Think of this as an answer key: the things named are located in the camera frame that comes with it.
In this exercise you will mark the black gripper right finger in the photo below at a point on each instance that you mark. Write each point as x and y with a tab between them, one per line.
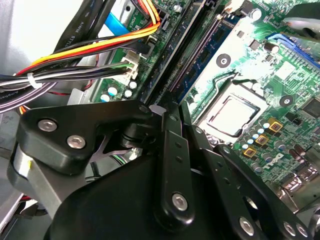
225	170

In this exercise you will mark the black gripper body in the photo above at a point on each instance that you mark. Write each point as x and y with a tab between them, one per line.
112	212

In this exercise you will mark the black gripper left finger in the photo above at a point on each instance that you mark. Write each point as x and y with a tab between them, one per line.
75	117

